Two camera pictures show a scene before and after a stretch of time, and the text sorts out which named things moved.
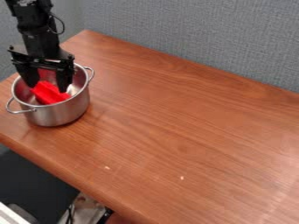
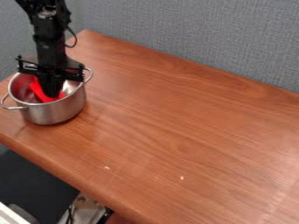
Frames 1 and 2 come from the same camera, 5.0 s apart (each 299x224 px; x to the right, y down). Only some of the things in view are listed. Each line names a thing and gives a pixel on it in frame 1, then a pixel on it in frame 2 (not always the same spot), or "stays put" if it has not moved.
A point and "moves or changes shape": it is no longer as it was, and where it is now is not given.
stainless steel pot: x=60 y=113 stays put
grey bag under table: x=85 y=211 stays put
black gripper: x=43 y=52 to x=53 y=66
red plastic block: x=48 y=94 moves or changes shape
